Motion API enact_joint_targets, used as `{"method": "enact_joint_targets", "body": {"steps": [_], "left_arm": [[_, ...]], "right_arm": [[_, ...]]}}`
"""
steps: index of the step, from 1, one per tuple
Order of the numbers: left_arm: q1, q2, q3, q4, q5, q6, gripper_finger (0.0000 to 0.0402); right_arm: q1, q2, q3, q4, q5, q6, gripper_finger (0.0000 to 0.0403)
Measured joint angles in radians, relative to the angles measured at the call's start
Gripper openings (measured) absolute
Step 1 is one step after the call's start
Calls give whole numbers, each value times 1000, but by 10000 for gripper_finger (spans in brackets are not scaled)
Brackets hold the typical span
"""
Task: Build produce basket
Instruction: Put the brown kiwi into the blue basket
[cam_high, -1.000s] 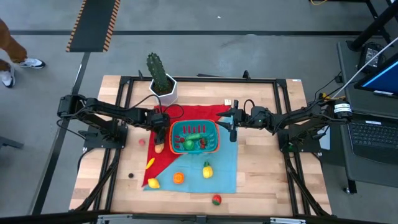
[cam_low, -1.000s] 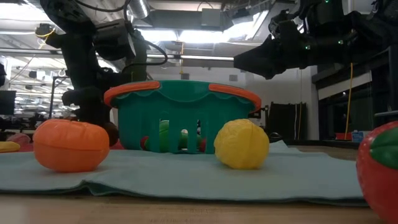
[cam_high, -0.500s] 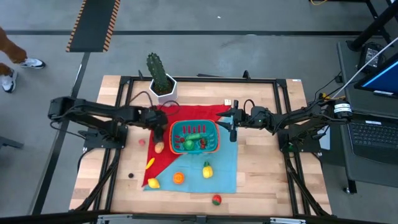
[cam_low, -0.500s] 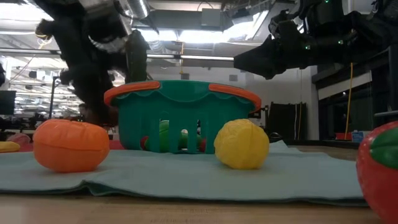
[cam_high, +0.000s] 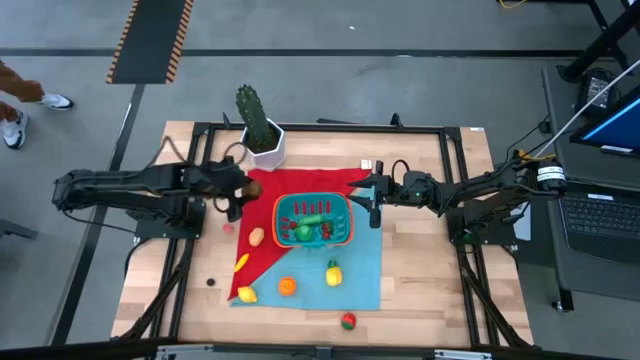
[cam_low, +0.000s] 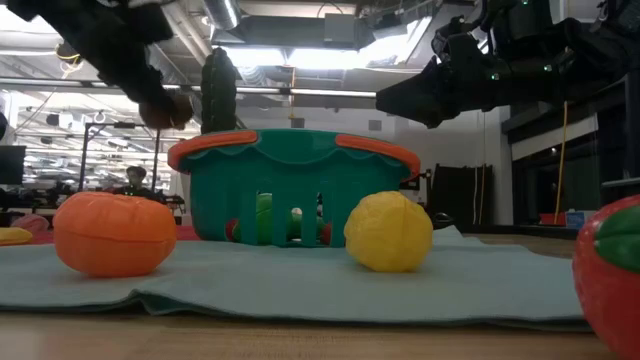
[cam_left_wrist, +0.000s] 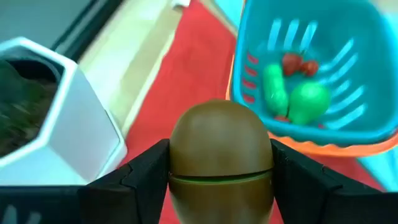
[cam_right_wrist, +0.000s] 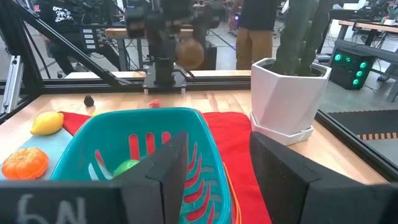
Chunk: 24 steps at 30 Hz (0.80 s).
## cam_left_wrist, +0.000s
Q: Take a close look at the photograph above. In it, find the teal basket with orange handles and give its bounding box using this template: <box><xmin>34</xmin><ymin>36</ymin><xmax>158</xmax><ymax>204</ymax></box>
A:
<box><xmin>226</xmin><ymin>0</ymin><xmax>398</xmax><ymax>158</ymax></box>

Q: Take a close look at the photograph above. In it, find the green toy cucumber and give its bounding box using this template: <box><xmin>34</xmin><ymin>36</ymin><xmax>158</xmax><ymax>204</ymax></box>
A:
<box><xmin>262</xmin><ymin>63</ymin><xmax>290</xmax><ymax>118</ymax></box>

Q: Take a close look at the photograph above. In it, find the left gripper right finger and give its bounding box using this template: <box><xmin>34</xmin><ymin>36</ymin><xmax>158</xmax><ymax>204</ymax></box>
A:
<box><xmin>269</xmin><ymin>138</ymin><xmax>398</xmax><ymax>224</ymax></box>

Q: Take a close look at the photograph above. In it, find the red cloth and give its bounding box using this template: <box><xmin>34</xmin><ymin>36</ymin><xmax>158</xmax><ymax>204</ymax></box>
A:
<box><xmin>119</xmin><ymin>0</ymin><xmax>386</xmax><ymax>224</ymax></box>

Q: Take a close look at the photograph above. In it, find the white faceted plant pot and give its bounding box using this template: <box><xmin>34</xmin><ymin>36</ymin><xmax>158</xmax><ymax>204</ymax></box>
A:
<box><xmin>0</xmin><ymin>36</ymin><xmax>128</xmax><ymax>187</ymax></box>

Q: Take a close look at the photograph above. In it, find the light blue cloth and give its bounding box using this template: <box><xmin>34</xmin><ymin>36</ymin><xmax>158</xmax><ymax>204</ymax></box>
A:
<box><xmin>214</xmin><ymin>0</ymin><xmax>398</xmax><ymax>192</ymax></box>

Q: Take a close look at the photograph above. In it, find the green toy pepper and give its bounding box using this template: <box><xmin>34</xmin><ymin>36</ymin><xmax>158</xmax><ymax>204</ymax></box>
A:
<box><xmin>287</xmin><ymin>81</ymin><xmax>332</xmax><ymax>126</ymax></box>

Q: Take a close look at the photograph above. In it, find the red toy cherry with stem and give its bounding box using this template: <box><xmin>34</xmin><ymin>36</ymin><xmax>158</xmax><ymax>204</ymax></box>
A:
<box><xmin>300</xmin><ymin>49</ymin><xmax>320</xmax><ymax>77</ymax></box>

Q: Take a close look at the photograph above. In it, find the brown toy kiwi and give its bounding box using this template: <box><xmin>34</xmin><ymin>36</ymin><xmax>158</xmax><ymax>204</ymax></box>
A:
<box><xmin>167</xmin><ymin>99</ymin><xmax>275</xmax><ymax>224</ymax></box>

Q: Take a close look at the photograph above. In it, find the small red toy strawberry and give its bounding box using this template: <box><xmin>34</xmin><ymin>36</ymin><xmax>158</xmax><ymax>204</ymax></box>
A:
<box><xmin>282</xmin><ymin>52</ymin><xmax>304</xmax><ymax>77</ymax></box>

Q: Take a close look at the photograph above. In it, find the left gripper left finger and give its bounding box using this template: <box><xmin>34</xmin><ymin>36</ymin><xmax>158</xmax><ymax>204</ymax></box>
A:
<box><xmin>0</xmin><ymin>138</ymin><xmax>170</xmax><ymax>224</ymax></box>

